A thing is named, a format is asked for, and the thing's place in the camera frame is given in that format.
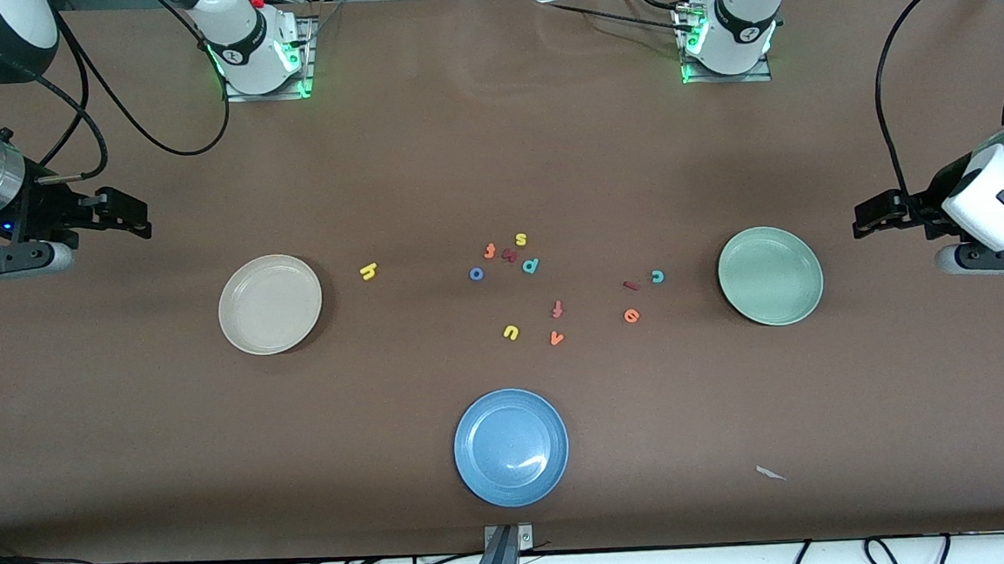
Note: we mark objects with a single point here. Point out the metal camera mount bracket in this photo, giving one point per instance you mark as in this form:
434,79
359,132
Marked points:
525,538

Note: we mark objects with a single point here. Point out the green plate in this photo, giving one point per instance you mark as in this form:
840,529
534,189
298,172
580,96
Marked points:
770,276

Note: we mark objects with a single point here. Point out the yellow letter u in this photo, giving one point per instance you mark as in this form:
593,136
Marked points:
506,333

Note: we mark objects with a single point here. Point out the brown table cover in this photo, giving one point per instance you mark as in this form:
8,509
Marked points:
127,427

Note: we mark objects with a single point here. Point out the beige brown plate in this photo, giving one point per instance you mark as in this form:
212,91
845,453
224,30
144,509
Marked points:
270,305

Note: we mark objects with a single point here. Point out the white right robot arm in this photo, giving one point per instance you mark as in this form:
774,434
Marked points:
243,36

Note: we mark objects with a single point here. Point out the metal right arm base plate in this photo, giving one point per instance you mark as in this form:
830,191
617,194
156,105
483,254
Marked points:
306,76

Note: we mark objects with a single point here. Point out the blue letter o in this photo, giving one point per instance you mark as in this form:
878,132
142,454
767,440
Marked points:
471,274

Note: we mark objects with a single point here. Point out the dark red letter n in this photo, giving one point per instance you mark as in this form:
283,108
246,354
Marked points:
509,255

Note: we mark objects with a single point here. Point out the blue plate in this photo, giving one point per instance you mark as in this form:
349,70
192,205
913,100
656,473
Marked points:
510,447

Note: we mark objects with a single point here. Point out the red letter f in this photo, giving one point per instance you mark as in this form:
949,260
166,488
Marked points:
557,309

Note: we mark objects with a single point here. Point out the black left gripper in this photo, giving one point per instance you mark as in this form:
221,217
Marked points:
935,192

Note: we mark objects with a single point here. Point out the orange letter v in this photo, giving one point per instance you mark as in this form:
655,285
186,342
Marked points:
556,340

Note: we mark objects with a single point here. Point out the white paper scrap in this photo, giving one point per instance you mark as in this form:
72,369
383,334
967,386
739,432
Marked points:
771,473

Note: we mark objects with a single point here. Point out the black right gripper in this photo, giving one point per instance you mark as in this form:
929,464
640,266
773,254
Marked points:
43,211

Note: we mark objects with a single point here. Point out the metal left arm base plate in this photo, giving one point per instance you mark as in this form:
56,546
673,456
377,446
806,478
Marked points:
760,76

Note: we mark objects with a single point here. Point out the yellow letter h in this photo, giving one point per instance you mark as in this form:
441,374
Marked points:
368,272

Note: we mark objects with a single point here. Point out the orange letter t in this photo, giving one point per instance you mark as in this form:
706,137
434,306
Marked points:
490,250

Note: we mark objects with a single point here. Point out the teal letter p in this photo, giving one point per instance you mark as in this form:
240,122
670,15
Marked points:
530,266

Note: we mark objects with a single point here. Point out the orange letter e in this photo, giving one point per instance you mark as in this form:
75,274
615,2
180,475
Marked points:
631,316

